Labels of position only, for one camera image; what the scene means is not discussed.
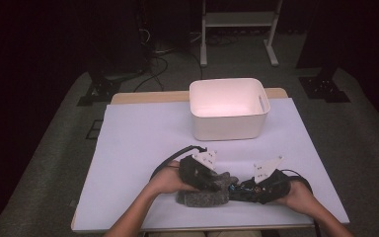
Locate white metal stand frame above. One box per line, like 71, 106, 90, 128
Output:
199, 0, 284, 68

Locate right hand-held gripper black cable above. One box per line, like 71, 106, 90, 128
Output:
280, 169, 322, 237

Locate grey cloth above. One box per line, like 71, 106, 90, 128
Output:
176, 171, 240, 208

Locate wooden table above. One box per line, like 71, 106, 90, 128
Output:
70, 87, 350, 234

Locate left hand-held gripper black cable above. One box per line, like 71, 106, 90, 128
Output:
149, 145, 208, 182

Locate pale lavender table mat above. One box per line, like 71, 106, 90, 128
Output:
73, 97, 350, 233

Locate white plastic bin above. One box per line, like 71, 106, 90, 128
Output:
189, 77, 271, 142

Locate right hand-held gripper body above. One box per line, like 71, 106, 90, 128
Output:
250, 155, 292, 205

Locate black square floor frame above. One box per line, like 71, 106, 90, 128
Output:
85, 119, 104, 140

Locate hand-held gripper black cable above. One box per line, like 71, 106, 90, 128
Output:
280, 169, 322, 237
149, 145, 208, 182

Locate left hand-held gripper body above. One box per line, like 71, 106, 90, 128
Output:
179, 150, 217, 191

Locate person's right hand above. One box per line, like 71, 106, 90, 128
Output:
275, 180, 314, 215

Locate person's left hand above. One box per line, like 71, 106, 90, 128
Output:
149, 160, 199, 196

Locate black floor cables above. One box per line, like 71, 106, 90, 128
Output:
132, 29, 205, 93

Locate black stand base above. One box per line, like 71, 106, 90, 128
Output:
76, 70, 146, 107
298, 67, 351, 104

